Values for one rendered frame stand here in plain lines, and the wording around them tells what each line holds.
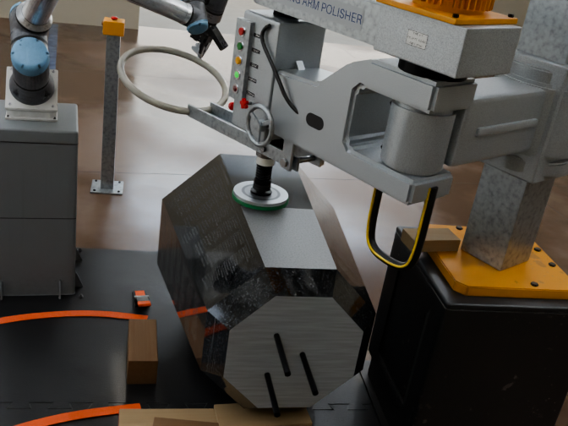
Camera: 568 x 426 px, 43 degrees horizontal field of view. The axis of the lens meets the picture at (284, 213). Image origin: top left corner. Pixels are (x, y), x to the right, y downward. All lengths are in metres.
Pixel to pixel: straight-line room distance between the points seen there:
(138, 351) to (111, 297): 0.62
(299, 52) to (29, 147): 1.35
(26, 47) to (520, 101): 1.96
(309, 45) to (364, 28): 0.43
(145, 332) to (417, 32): 1.81
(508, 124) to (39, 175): 2.01
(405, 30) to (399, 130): 0.28
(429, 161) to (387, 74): 0.28
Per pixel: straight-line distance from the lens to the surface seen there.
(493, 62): 2.05
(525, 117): 2.47
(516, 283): 2.74
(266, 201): 2.70
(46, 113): 3.39
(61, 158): 3.33
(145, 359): 3.04
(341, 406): 3.14
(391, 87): 2.11
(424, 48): 1.99
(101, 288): 3.70
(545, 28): 2.59
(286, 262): 2.40
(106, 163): 4.70
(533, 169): 2.59
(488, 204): 2.76
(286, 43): 2.47
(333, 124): 2.28
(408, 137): 2.10
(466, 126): 2.21
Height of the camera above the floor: 1.98
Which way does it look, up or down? 25 degrees down
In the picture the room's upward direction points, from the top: 9 degrees clockwise
